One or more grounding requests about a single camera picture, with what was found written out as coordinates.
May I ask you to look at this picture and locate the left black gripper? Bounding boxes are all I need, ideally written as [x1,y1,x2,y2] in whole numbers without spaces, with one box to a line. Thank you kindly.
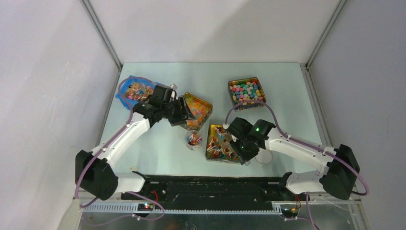
[161,95,196,127]

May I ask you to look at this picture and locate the clear plastic jar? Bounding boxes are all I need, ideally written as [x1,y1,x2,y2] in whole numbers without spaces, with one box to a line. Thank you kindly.
[185,130,203,150]

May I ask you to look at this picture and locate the gold tin with lollipops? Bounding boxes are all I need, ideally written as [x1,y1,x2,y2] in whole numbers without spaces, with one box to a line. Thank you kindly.
[205,124,241,164]

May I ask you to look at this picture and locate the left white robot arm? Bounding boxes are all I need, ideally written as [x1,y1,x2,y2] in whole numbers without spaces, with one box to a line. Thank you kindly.
[75,84,195,200]

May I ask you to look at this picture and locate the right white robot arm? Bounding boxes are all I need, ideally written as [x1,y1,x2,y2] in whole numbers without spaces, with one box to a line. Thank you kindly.
[223,117,360,200]

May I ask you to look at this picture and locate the gold tin pastel candies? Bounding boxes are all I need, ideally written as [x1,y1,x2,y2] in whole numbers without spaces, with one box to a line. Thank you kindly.
[227,77,266,111]

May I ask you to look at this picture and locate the gold tin orange gummies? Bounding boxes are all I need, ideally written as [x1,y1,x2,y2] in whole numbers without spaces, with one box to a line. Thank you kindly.
[181,92,213,131]

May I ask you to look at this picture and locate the white jar lid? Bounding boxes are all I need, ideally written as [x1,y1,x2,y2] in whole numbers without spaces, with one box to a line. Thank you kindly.
[255,149,273,165]

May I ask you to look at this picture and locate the blue plastic candy bin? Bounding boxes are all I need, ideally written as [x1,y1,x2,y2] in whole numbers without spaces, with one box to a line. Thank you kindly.
[115,75,164,111]

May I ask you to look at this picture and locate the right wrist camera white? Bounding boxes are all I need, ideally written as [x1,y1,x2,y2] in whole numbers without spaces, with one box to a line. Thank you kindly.
[223,123,238,141]

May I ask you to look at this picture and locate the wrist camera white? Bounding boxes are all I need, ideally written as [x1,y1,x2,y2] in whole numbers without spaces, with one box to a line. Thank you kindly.
[169,83,178,100]
[223,123,238,141]

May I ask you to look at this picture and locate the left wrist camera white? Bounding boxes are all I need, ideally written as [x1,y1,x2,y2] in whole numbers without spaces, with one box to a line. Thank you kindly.
[169,83,178,100]

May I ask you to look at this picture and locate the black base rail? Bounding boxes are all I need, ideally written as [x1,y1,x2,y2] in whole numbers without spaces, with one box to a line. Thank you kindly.
[139,175,296,211]

